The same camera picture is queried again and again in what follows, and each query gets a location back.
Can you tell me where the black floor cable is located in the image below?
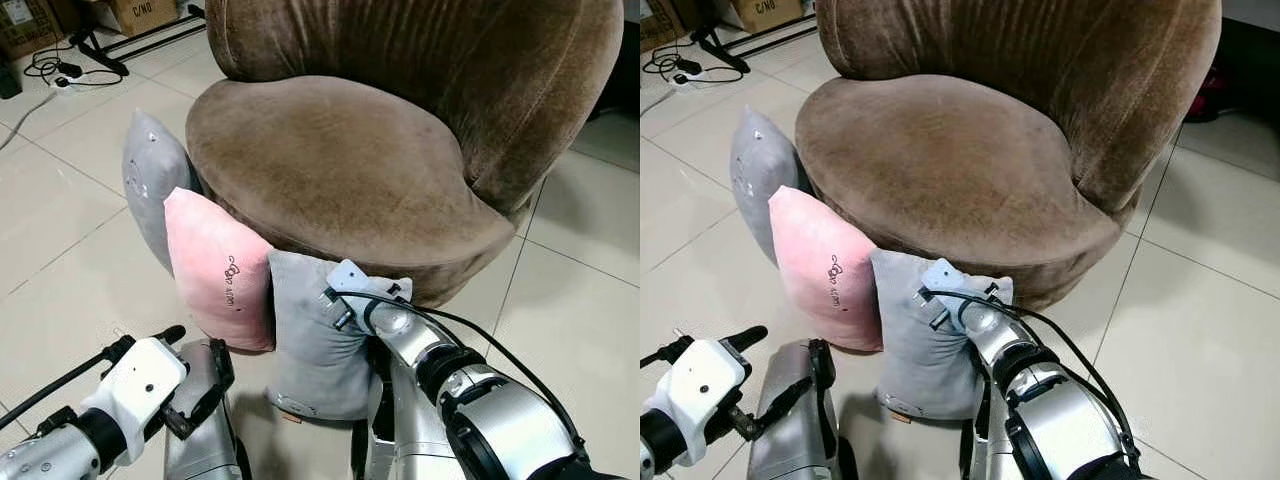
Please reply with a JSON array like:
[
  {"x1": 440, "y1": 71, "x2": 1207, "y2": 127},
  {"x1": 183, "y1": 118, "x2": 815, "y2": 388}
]
[
  {"x1": 24, "y1": 44, "x2": 123, "y2": 91},
  {"x1": 645, "y1": 44, "x2": 747, "y2": 87}
]

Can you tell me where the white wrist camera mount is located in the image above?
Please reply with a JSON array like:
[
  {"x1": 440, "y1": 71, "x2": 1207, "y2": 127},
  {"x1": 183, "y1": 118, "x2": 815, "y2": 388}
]
[
  {"x1": 648, "y1": 338, "x2": 752, "y2": 443},
  {"x1": 80, "y1": 338, "x2": 190, "y2": 442},
  {"x1": 325, "y1": 259, "x2": 412, "y2": 323},
  {"x1": 919, "y1": 258, "x2": 1013, "y2": 323}
]

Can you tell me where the red object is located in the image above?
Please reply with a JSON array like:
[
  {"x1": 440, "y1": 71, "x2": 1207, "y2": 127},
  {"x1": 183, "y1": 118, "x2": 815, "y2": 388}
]
[{"x1": 1188, "y1": 64, "x2": 1228, "y2": 123}]

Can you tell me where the cardboard box with label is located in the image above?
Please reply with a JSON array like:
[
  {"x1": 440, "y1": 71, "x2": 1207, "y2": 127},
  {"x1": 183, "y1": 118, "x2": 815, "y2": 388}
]
[
  {"x1": 0, "y1": 0, "x2": 63, "y2": 60},
  {"x1": 640, "y1": 0, "x2": 691, "y2": 53}
]

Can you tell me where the dark cabinet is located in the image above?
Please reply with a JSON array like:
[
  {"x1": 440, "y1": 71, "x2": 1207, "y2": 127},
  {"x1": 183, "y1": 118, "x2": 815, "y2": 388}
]
[
  {"x1": 598, "y1": 18, "x2": 641, "y2": 123},
  {"x1": 1215, "y1": 18, "x2": 1280, "y2": 123}
]

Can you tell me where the black metal stand base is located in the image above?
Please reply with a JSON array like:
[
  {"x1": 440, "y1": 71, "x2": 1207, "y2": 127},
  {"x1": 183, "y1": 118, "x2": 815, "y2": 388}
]
[
  {"x1": 688, "y1": 12, "x2": 823, "y2": 74},
  {"x1": 68, "y1": 8, "x2": 208, "y2": 78}
]

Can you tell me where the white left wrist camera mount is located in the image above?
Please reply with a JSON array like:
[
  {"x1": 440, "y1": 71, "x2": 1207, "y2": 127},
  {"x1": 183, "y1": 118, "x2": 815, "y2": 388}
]
[
  {"x1": 648, "y1": 338, "x2": 752, "y2": 443},
  {"x1": 80, "y1": 338, "x2": 190, "y2": 442}
]

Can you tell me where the grey pillow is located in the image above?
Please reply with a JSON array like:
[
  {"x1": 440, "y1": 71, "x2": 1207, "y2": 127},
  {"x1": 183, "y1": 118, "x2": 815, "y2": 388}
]
[
  {"x1": 265, "y1": 250, "x2": 413, "y2": 422},
  {"x1": 729, "y1": 105, "x2": 812, "y2": 267},
  {"x1": 122, "y1": 110, "x2": 202, "y2": 276},
  {"x1": 870, "y1": 248, "x2": 1014, "y2": 422}
]

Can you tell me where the pink pillow with print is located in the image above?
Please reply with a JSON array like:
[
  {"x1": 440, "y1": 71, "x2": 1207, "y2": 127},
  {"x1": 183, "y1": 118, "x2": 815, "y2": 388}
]
[
  {"x1": 163, "y1": 187, "x2": 277, "y2": 353},
  {"x1": 768, "y1": 185, "x2": 885, "y2": 353}
]

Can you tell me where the brown velvet sofa chair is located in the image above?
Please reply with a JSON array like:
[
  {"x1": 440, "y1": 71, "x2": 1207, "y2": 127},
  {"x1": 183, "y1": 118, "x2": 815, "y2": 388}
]
[
  {"x1": 795, "y1": 0, "x2": 1223, "y2": 311},
  {"x1": 186, "y1": 0, "x2": 626, "y2": 307}
]

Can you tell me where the silver right robot leg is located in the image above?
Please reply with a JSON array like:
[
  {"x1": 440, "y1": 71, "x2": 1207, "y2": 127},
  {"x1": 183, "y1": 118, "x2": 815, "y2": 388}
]
[
  {"x1": 350, "y1": 368, "x2": 403, "y2": 480},
  {"x1": 958, "y1": 382, "x2": 1003, "y2": 480}
]

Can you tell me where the silver robot leg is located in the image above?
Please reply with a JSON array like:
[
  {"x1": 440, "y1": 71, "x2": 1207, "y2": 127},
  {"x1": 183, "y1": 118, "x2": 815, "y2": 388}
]
[
  {"x1": 163, "y1": 338, "x2": 253, "y2": 480},
  {"x1": 958, "y1": 382, "x2": 1003, "y2": 480},
  {"x1": 350, "y1": 368, "x2": 403, "y2": 480},
  {"x1": 746, "y1": 338, "x2": 853, "y2": 480}
]

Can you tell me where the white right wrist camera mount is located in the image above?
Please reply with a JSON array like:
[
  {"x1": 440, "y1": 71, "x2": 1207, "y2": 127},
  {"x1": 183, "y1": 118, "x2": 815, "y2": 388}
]
[
  {"x1": 919, "y1": 258, "x2": 1013, "y2": 323},
  {"x1": 325, "y1": 259, "x2": 412, "y2": 323}
]

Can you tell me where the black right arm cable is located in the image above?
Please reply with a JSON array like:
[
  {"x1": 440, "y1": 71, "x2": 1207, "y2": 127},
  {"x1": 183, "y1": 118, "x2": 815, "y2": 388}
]
[
  {"x1": 922, "y1": 288, "x2": 1143, "y2": 463},
  {"x1": 328, "y1": 288, "x2": 591, "y2": 453}
]

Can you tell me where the cardboard box with black print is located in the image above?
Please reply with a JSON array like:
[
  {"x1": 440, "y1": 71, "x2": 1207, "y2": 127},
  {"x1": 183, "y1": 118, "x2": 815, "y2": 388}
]
[
  {"x1": 730, "y1": 0, "x2": 807, "y2": 34},
  {"x1": 104, "y1": 0, "x2": 182, "y2": 37}
]

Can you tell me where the silver left robot leg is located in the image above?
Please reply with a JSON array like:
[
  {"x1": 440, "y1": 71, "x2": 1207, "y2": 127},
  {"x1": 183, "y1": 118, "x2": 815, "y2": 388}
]
[
  {"x1": 746, "y1": 338, "x2": 853, "y2": 480},
  {"x1": 163, "y1": 338, "x2": 253, "y2": 480}
]

